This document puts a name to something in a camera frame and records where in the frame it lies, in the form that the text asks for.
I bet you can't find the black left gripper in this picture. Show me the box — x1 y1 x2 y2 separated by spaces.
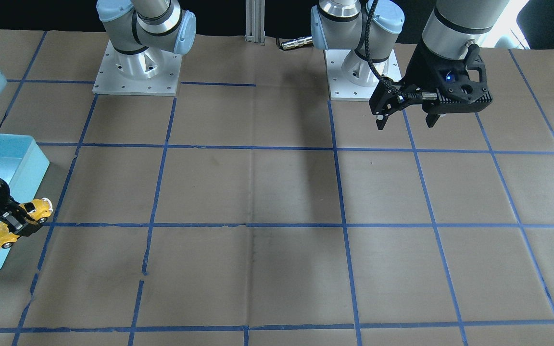
369 41 493 131

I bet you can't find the yellow beetle toy car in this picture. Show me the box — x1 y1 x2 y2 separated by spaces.
0 198 53 250

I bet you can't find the aluminium frame post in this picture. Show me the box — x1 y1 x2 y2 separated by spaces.
245 0 265 45

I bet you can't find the light blue plastic bin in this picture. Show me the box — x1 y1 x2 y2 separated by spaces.
0 134 53 269

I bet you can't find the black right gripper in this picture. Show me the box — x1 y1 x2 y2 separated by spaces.
0 179 48 237

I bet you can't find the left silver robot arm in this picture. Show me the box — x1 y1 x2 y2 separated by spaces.
311 0 508 130

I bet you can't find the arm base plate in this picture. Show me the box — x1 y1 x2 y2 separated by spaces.
92 42 183 97
324 49 378 101

